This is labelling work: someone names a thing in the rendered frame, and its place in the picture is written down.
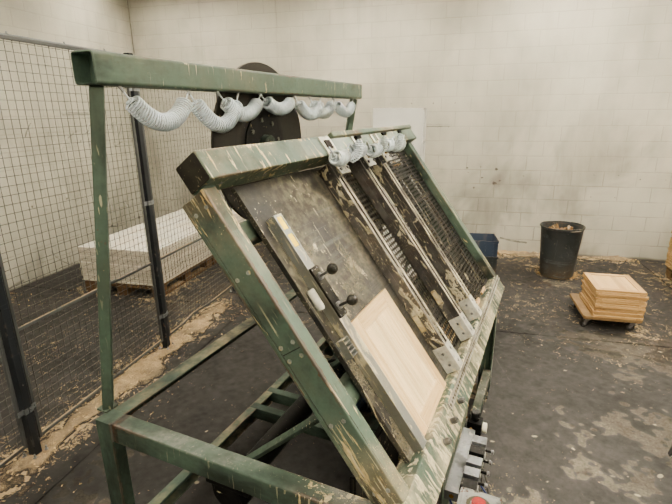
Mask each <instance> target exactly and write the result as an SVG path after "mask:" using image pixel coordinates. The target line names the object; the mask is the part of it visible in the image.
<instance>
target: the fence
mask: <svg viewBox="0 0 672 504"><path fill-rule="evenodd" d="M280 216H281V217H282V219H283V220H284V222H285V223H286V225H287V226H288V229H286V230H284V229H283V227H282V226H281V224H280V223H279V221H278V219H277V217H280ZM266 223H267V224H268V226H269V227H270V229H271V230H272V232H273V233H274V235H275V237H276V238H277V240H278V241H279V243H280V244H281V246H282V248H283V249H284V251H285V252H286V254H287V255H288V257H289V258H290V260H291V262H292V263H293V265H294V266H295V268H296V269H297V271H298V272H299V274H300V276H301V277H302V279H303V280H304V282H305V283H306V285H307V287H308V288H309V290H310V289H312V288H314V289H315V291H316V292H317V294H318V296H319V297H320V299H321V300H322V302H323V303H324V305H325V308H324V309H323V311H324V313H325V315H326V316H327V318H328V319H329V321H330V322H331V324H332V325H333V327H334V329H335V330H336V332H337V333H338V335H339V336H340V338H343V337H345V336H348V338H349V339H350V341H351V343H352V344H353V346H354V347H355V349H356V350H357V352H358V353H356V355H355V356H354V360H355V361H356V363H357V364H358V366H359V368H360V369H361V371H362V372H363V374H364V375H365V377H366V379H367V380H368V382H369V383H370V385H371V386H372V388H373V389H374V391H375V393H376V394H377V396H378V397H379V399H380V400H381V402H382V403H383V405H384V407H385V408H386V410H387V411H388V413H389V414H390V416H391V418H392V419H393V421H394V422H395V424H396V425H397V427H398V428H399V430H400V432H401V433H402V435H403V436H404V438H405V439H406V441H407V442H408V444H409V446H410V447H411V449H412V450H413V452H414V453H415V452H418V451H422V450H424V447H425V445H426V442H427V440H426V439H425V437H424V435H423V434H422V432H421V431H420V429H419V428H418V426H417V424H416V423H415V421H414V420H413V418H412V417H411V415H410V414H409V412H408V410H407V409H406V407H405V406H404V404H403V403H402V401H401V400H400V398H399V396H398V395H397V393H396V392H395V390H394V389H393V387H392V386H391V384H390V382H389V381H388V379H387V378H386V376H385V375H384V373H383V371H382V370H381V368H380V367H379V365H378V364H377V362H376V361H375V359H374V357H373V356H372V354H371V353H370V351H369V350H368V348H367V347H366V345H365V343H364V342H363V340H362V339H361V337H360V336H359V334H358V333H357V331H356V329H355V328H354V326H353V325H352V323H351V322H350V320H349V318H348V317H347V315H346V314H345V315H344V316H343V317H342V318H339V317H338V315H337V314H336V312H335V311H334V309H333V308H332V306H331V305H330V303H329V301H328V300H327V298H326V297H325V295H324V294H323V292H322V290H321V289H320V287H319V286H318V284H317V283H316V281H315V280H314V278H313V276H312V275H311V273H310V272H309V269H310V268H312V267H314V266H315V265H314V264H313V262H312V261H311V259H310V258H309V256H308V255H307V253H306V251H305V250H304V248H303V247H302V245H301V244H300V242H299V241H298V239H297V237H296V236H295V234H294V233H293V231H292V230H291V228H290V226H289V225H288V223H287V222H286V220H285V219H284V217H283V216H282V214H281V213H280V214H277V215H274V216H272V217H271V218H270V219H268V220H267V221H266ZM290 233H292V234H293V236H294V237H295V239H296V240H297V242H298V244H299V245H298V246H297V247H295V246H294V244H293V243H292V241H291V240H290V238H289V237H288V234H290Z"/></svg>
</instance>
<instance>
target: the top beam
mask: <svg viewBox="0 0 672 504"><path fill-rule="evenodd" d="M401 131H402V133H401V134H403V135H405V136H404V140H405V141H406V144H408V143H409V142H412V141H414V140H415V139H416V138H417V137H416V136H415V134H414V133H413V131H412V130H411V128H410V129H406V130H401ZM386 133H387V134H386V135H385V137H387V138H388V139H392V137H393V136H394V137H395V140H396V139H397V137H396V136H398V134H399V133H398V132H397V131H390V132H386ZM403 135H402V136H403ZM361 137H362V138H361V140H362V142H363V143H364V142H365V141H368V143H369V145H370V144H374V142H373V141H372V139H371V138H370V136H369V134H366V135H361ZM387 138H384V139H387ZM331 141H332V142H333V144H334V145H335V147H336V149H337V150H340V149H346V147H347V145H348V144H349V143H350V144H351V145H353V144H354V143H353V141H352V140H351V138H350V137H343V138H335V139H331ZM328 163H329V155H328V154H327V152H326V151H325V149H324V148H323V146H322V144H321V143H320V141H319V140H318V137H310V138H301V139H292V140H283V141H274V142H265V143H256V144H247V145H238V146H229V147H220V148H210V149H201V150H194V151H193V152H192V153H191V154H190V155H189V156H188V157H187V158H186V159H185V160H184V161H183V162H182V163H181V164H180V165H179V166H178V167H177V168H176V171H177V173H178V174H179V176H180V177H181V179H182V180H183V182H184V183H185V185H186V187H187V188H188V190H189V191H190V193H191V194H192V195H193V196H195V195H197V194H198V193H199V192H200V190H201V189H203V187H205V186H210V185H215V186H216V188H217V190H221V189H225V188H229V187H233V186H238V185H242V184H246V183H251V182H255V181H259V180H263V179H268V178H272V177H276V176H280V175H285V174H289V173H293V172H297V171H302V170H306V169H310V168H315V167H319V166H323V165H326V164H328Z"/></svg>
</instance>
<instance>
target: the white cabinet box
mask: <svg viewBox="0 0 672 504"><path fill-rule="evenodd" d="M426 116H427V108H373V128H377V127H387V126H398V125H408V124H410V125H411V130H412V131H413V133H414V134H415V136H416V137H417V138H416V139H415V140H414V141H412V144H413V146H414V148H415V149H416V151H417V152H418V154H419V155H420V157H421V158H422V160H423V162H425V139H426Z"/></svg>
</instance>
